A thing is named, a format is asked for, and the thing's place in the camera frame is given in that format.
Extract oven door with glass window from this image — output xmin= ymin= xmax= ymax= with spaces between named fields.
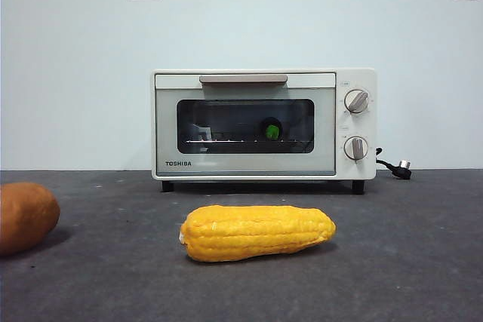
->
xmin=154 ymin=72 xmax=337 ymax=178

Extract purple eggplant with green stem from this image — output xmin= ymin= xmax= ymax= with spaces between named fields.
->
xmin=260 ymin=116 xmax=283 ymax=141

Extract beige oven knob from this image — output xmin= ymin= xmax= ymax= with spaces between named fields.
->
xmin=343 ymin=135 xmax=370 ymax=161
xmin=344 ymin=89 xmax=371 ymax=115

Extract white toaster oven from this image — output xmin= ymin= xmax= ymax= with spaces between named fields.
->
xmin=152 ymin=68 xmax=378 ymax=195

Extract yellow corn cob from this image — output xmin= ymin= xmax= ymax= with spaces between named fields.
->
xmin=178 ymin=204 xmax=337 ymax=262

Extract orange sweet potato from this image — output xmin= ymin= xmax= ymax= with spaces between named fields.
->
xmin=0 ymin=182 xmax=61 ymax=256

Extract metal wire oven rack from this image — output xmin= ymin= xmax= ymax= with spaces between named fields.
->
xmin=186 ymin=136 xmax=314 ymax=148

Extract black power cable with plug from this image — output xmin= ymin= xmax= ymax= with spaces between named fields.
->
xmin=375 ymin=146 xmax=413 ymax=180

